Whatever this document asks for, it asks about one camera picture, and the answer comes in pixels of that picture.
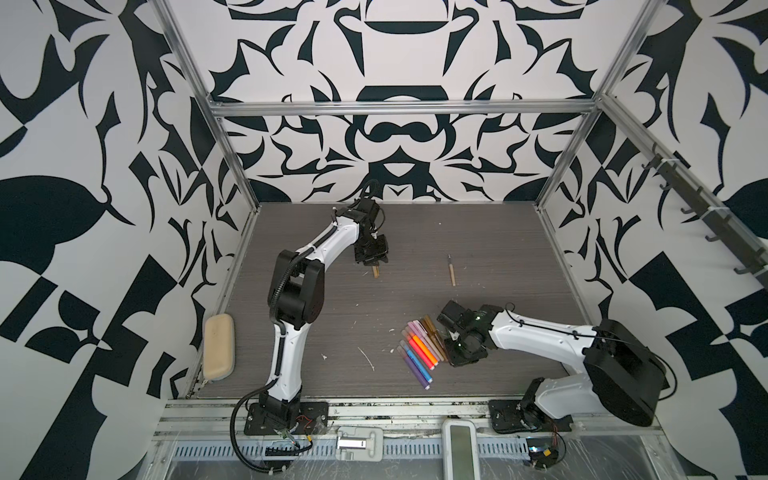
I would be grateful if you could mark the purple marker pen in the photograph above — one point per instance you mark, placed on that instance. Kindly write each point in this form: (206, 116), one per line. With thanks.
(414, 369)

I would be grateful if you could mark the red marker pen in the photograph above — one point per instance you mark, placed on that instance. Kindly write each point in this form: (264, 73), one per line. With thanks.
(418, 348)

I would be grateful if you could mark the small circuit board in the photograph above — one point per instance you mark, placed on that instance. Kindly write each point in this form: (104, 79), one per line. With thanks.
(545, 452)

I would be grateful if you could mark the aluminium frame crossbar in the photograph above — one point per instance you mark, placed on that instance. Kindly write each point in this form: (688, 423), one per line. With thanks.
(416, 107)

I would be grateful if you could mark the lilac marker pen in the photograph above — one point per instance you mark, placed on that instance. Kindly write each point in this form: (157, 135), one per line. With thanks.
(420, 333)

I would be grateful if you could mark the pink cream marker pen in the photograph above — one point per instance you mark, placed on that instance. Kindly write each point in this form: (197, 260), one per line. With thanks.
(418, 323)

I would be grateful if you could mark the wall hook rail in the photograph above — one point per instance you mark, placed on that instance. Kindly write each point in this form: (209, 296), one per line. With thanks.
(700, 203)

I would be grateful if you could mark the white handheld device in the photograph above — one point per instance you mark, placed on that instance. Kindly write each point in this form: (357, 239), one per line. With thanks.
(460, 450)

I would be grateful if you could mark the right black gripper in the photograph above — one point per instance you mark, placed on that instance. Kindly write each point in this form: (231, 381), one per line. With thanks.
(454, 360)

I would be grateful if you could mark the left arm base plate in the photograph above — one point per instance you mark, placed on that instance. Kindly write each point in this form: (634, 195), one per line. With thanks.
(298, 417)

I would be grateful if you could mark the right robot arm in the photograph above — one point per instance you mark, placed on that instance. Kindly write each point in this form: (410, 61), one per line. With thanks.
(609, 370)

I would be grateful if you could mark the orange marker pen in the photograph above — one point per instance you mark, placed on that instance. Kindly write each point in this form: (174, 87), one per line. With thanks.
(433, 359)

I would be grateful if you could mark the brown pen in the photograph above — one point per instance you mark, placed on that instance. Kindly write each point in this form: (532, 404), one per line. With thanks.
(442, 349)

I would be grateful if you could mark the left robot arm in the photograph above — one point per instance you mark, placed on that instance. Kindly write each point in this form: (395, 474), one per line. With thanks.
(297, 294)

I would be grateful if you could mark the beige sponge pad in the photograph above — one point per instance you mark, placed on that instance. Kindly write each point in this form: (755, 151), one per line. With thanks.
(218, 361)

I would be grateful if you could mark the white latch bracket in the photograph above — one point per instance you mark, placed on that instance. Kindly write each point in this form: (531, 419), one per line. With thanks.
(359, 444)

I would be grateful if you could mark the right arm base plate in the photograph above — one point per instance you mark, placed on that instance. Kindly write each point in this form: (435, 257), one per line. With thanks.
(518, 416)

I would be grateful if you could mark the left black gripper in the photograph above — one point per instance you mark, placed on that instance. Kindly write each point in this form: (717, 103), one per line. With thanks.
(383, 256)

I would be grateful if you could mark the dark tan pen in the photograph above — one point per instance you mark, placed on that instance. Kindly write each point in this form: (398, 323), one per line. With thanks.
(432, 331)

